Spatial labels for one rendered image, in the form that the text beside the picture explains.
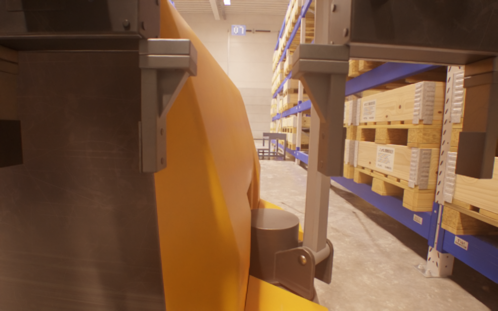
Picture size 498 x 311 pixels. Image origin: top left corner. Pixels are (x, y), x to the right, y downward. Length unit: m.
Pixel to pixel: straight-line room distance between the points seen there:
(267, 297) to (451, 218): 0.99
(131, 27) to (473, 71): 0.28
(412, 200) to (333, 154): 1.39
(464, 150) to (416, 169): 1.26
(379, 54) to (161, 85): 0.18
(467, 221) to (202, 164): 1.20
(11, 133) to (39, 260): 0.24
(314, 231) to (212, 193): 0.36
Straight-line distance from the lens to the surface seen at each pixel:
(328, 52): 0.21
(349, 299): 1.25
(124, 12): 0.22
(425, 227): 1.63
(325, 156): 0.21
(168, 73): 0.21
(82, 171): 0.39
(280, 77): 8.11
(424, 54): 0.26
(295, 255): 0.65
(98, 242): 0.40
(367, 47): 0.23
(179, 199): 0.33
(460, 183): 1.31
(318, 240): 0.64
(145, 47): 0.21
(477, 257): 1.40
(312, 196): 0.60
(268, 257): 0.70
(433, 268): 1.62
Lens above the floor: 0.69
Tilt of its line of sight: 6 degrees down
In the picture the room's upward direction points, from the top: 1 degrees clockwise
